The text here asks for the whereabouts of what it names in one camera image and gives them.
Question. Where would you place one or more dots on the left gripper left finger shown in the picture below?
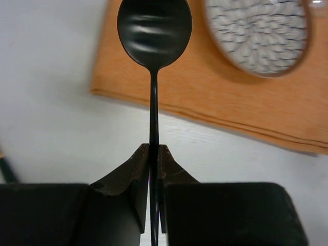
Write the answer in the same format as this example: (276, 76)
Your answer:
(118, 201)

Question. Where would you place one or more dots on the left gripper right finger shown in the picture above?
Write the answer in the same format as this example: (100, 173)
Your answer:
(179, 207)

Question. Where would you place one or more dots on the orange cloth napkin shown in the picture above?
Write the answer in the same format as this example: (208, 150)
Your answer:
(290, 111)

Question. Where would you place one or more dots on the black spoon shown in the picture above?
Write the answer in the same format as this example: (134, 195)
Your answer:
(154, 34)

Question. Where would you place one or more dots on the floral patterned plate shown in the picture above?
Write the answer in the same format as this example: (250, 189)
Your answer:
(268, 39)

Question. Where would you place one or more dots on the green handled gold knife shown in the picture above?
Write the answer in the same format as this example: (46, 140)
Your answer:
(6, 170)

